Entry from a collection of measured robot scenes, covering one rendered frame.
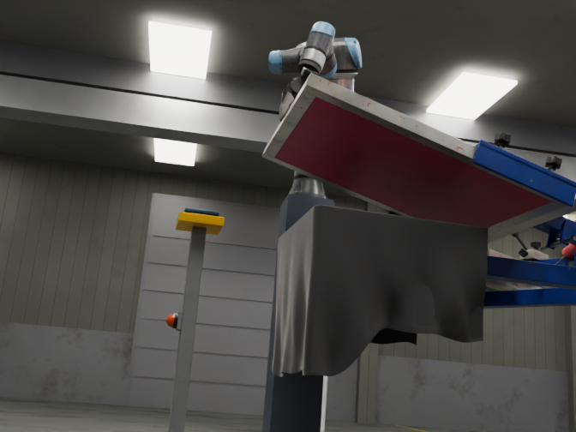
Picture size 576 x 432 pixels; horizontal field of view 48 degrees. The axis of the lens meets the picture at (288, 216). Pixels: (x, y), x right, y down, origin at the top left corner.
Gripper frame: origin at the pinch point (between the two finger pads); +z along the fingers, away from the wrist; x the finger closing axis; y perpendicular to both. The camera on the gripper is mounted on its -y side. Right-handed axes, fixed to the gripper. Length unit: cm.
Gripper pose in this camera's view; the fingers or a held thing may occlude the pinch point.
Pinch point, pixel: (290, 119)
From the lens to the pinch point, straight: 195.3
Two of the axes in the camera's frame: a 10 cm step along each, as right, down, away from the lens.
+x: -9.1, -3.8, -1.3
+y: -2.3, 2.3, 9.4
